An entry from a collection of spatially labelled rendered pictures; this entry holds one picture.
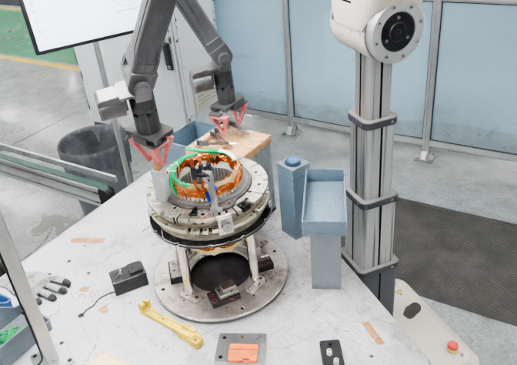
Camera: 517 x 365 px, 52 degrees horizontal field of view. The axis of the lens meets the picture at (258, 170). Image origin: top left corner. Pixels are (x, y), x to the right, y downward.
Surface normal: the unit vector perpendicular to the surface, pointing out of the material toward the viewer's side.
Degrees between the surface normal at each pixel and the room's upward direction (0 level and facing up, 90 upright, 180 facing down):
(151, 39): 117
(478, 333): 0
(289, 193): 90
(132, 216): 0
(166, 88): 90
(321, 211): 0
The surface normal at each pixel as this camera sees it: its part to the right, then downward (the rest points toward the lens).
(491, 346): -0.08, -0.86
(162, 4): 0.32, 0.80
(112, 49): -0.51, 0.47
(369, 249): 0.37, 0.44
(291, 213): -0.78, 0.37
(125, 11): 0.51, 0.29
